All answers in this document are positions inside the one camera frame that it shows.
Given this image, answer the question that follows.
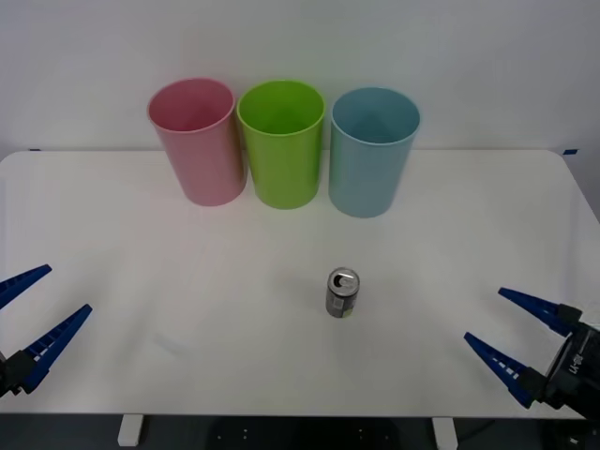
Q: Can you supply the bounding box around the black drink can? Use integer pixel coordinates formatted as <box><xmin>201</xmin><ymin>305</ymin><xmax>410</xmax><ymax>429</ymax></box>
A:
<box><xmin>325</xmin><ymin>266</ymin><xmax>361</xmax><ymax>320</ymax></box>

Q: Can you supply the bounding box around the pale blue plastic bin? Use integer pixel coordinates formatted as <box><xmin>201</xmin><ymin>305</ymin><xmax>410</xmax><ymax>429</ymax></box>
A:
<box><xmin>327</xmin><ymin>86</ymin><xmax>421</xmax><ymax>219</ymax></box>

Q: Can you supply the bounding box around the pink plastic bin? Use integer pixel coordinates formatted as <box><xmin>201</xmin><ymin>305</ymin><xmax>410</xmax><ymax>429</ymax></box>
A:
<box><xmin>146</xmin><ymin>77</ymin><xmax>248</xmax><ymax>207</ymax></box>

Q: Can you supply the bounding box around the white table leg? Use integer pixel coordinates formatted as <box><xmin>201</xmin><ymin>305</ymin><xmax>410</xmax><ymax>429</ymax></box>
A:
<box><xmin>117</xmin><ymin>414</ymin><xmax>144</xmax><ymax>447</ymax></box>
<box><xmin>430</xmin><ymin>416</ymin><xmax>458</xmax><ymax>450</ymax></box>

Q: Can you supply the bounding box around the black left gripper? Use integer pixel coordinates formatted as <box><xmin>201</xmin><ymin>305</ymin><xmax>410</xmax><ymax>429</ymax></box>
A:
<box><xmin>0</xmin><ymin>264</ymin><xmax>94</xmax><ymax>400</ymax></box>

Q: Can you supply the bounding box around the green plastic bin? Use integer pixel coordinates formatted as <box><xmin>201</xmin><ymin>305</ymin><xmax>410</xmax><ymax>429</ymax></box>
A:
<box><xmin>235</xmin><ymin>79</ymin><xmax>326</xmax><ymax>211</ymax></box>

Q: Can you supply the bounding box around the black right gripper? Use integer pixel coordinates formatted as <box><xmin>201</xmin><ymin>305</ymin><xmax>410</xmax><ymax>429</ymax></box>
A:
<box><xmin>463</xmin><ymin>287</ymin><xmax>600</xmax><ymax>421</ymax></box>

